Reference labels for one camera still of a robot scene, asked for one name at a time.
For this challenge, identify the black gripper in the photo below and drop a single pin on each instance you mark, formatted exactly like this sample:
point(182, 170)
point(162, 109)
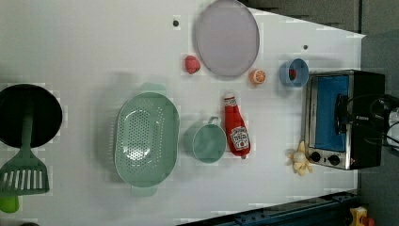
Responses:
point(379, 118)

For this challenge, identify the black silver toaster oven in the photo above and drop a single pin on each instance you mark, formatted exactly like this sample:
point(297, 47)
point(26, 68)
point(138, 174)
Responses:
point(330, 140)

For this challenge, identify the blue small bowl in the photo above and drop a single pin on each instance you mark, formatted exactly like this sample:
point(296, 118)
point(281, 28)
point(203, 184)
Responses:
point(294, 73)

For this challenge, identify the yellow toy object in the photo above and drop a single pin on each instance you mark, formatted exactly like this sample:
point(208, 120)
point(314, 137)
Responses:
point(360, 217)

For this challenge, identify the orange slice toy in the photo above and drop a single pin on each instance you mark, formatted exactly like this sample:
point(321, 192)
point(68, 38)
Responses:
point(257, 76)

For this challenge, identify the red plush ketchup bottle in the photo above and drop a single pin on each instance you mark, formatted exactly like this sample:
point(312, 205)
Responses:
point(236, 130)

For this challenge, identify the lilac round plate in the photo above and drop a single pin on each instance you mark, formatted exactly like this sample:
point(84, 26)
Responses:
point(227, 37)

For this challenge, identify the green measuring cup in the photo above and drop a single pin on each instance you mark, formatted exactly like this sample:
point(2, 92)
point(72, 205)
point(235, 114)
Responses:
point(205, 140)

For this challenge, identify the red toy strawberry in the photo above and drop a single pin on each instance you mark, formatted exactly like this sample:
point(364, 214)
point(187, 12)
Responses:
point(192, 64)

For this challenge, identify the green perforated colander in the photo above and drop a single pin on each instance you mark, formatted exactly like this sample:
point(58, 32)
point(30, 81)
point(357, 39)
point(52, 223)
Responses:
point(146, 140)

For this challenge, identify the green slotted spatula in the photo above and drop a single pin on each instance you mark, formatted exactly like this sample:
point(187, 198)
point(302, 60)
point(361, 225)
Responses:
point(24, 174)

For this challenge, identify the black frying pan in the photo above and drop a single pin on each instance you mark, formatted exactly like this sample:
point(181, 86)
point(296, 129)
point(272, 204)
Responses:
point(47, 114)

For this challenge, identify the lime green cup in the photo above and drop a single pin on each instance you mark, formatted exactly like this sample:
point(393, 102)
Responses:
point(9, 204)

